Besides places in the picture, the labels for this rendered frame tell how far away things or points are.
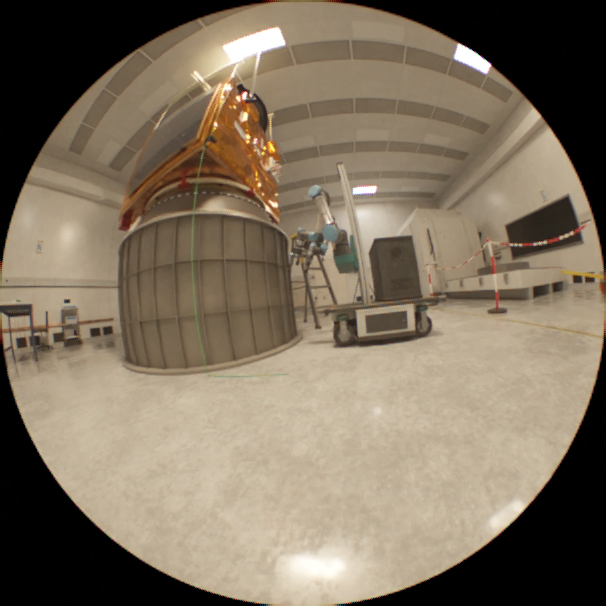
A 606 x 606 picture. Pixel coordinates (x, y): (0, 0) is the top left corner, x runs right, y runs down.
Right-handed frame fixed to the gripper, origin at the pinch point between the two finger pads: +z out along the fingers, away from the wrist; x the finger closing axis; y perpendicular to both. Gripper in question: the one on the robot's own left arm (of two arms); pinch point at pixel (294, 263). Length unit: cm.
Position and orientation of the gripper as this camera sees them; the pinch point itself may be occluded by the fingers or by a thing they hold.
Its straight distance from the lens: 162.1
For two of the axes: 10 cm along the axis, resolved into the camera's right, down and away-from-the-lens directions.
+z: -2.2, 9.4, 2.7
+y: -9.1, -3.0, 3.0
